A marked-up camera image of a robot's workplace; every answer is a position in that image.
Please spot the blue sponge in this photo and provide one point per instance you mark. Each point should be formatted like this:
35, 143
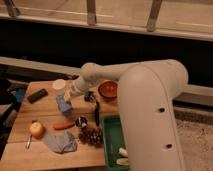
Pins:
64, 107

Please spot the black rectangular block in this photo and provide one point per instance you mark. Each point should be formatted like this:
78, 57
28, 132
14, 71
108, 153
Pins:
37, 95

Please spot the black knife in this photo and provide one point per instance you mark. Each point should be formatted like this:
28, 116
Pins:
96, 113

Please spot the orange carrot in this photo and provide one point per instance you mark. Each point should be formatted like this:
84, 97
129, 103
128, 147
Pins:
63, 126

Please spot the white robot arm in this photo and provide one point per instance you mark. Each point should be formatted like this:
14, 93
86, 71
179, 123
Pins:
144, 95

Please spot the red brown bowl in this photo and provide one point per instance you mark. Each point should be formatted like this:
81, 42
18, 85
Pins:
108, 89

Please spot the yellow apple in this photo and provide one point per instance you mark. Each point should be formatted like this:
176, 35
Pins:
37, 129

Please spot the metal spoon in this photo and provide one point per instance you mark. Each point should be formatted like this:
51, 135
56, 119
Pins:
29, 140

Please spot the black small can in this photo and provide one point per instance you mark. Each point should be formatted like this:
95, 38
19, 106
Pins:
81, 122

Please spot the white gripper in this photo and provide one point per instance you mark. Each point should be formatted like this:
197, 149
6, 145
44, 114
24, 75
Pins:
79, 87

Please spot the grey blue cloth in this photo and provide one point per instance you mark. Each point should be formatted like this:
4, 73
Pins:
60, 143

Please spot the green plastic tray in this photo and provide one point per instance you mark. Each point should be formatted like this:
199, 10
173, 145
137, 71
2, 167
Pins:
113, 141

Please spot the small black object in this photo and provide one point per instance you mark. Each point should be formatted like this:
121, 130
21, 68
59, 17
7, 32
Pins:
89, 96

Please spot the blue plastic cup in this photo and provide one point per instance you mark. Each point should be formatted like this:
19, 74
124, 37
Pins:
67, 113

